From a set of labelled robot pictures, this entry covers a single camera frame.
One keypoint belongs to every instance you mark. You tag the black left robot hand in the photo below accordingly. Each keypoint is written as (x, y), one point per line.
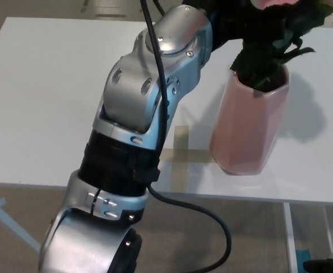
(229, 20)

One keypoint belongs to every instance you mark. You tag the long tan tape strip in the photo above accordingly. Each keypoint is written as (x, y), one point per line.
(180, 176)

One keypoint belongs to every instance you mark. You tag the pink artificial rose bouquet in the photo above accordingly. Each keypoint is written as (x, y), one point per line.
(257, 71)

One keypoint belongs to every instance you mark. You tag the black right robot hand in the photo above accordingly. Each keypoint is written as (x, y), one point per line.
(328, 266)

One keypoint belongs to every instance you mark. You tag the blue floor tape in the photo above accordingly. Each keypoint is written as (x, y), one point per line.
(303, 260)

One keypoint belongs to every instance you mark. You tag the light blue metal frame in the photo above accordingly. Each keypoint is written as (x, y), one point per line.
(10, 219)

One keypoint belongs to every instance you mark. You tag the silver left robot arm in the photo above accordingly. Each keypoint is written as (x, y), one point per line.
(132, 94)

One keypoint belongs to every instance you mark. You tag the pink faceted ceramic vase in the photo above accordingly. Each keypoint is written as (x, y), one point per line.
(240, 136)

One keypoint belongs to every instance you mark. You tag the thin white table leg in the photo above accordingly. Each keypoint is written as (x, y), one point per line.
(329, 230)

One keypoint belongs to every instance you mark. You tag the short tan tape strip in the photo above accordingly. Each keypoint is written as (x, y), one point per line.
(195, 156)

